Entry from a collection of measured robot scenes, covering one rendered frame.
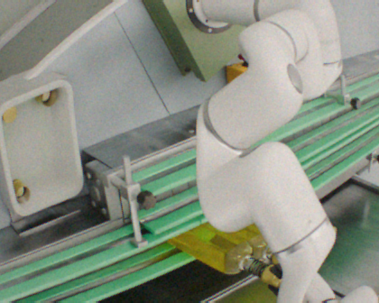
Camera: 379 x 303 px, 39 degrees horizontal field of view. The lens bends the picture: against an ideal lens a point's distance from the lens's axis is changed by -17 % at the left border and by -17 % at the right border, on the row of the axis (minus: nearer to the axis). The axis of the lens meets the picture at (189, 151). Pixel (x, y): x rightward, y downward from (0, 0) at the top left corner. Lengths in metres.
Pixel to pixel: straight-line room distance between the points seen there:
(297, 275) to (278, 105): 0.22
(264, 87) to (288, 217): 0.16
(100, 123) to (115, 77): 0.09
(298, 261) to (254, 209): 0.09
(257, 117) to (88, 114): 0.49
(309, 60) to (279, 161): 0.26
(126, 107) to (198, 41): 0.19
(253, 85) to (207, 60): 0.48
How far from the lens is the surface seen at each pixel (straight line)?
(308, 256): 0.73
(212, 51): 1.25
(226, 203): 0.75
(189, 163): 1.14
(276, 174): 0.71
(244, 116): 0.79
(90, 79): 1.18
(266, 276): 1.03
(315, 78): 0.95
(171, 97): 1.30
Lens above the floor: 1.74
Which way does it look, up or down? 46 degrees down
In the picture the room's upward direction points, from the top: 114 degrees clockwise
